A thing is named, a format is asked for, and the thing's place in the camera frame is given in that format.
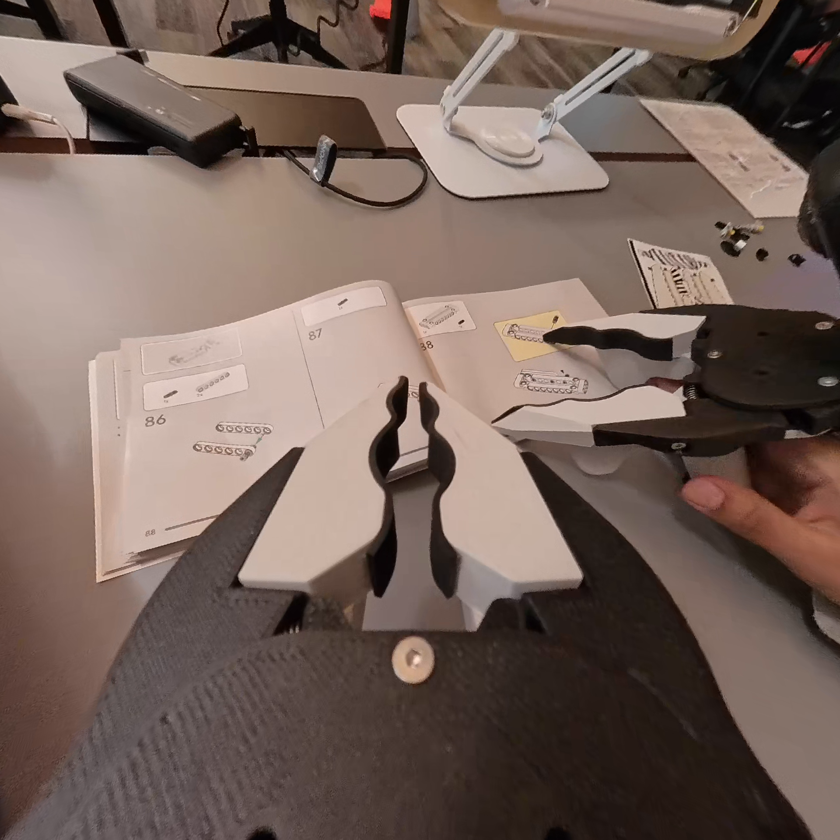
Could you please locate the black office chair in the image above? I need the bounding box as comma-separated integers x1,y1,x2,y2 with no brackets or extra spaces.
679,0,840,155

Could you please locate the person's right hand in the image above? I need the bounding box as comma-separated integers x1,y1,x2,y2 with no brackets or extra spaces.
681,434,840,603

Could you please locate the zebra sticker sheet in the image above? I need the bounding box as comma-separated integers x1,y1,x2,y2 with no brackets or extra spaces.
628,238,732,309

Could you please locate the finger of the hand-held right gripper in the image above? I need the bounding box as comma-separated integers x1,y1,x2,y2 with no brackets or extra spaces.
543,313,708,395
492,384,688,475

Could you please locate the person's right forearm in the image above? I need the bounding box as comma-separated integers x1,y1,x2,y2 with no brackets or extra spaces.
810,584,840,647

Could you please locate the white tablet stand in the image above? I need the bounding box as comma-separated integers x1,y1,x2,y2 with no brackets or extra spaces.
395,26,654,200

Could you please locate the white cable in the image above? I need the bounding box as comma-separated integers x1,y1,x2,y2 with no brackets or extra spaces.
0,101,78,155

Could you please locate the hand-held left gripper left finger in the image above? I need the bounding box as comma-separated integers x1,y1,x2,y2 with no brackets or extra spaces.
238,376,411,634

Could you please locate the instruction booklet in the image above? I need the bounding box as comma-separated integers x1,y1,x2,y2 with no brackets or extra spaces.
88,279,611,584

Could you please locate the white printed paper sheet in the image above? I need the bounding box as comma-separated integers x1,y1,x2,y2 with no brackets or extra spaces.
640,98,809,219

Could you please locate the black tripod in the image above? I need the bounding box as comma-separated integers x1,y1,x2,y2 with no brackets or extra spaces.
210,0,349,70

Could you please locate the black cable with plug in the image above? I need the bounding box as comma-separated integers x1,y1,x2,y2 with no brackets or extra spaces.
282,134,429,210

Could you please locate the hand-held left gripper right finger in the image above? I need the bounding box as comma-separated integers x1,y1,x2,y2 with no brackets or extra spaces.
419,382,584,633

